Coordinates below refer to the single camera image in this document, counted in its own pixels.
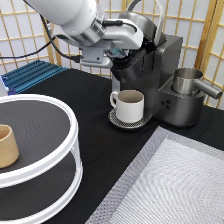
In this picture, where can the white two-tier round shelf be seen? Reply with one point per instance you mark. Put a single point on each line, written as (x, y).
(49, 170)

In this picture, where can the tan wooden cup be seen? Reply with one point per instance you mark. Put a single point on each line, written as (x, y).
(9, 152)

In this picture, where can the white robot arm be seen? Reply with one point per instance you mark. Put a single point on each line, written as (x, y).
(83, 22)

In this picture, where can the grey coffee machine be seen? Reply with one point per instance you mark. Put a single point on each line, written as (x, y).
(150, 71)

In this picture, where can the white coffee pod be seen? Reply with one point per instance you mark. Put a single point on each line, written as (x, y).
(116, 52)

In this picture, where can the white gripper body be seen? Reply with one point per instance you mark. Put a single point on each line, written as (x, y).
(119, 34)

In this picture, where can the white ceramic mug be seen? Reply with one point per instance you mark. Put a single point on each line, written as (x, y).
(128, 105)

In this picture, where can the grey woven placemat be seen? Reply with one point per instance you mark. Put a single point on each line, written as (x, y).
(172, 180)

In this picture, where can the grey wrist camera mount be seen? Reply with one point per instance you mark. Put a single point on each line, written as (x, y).
(95, 56)

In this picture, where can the wooden shoji screen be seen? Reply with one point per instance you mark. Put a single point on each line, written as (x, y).
(199, 22)

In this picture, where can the steel milk frother jug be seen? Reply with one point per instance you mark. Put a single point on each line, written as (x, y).
(188, 81)

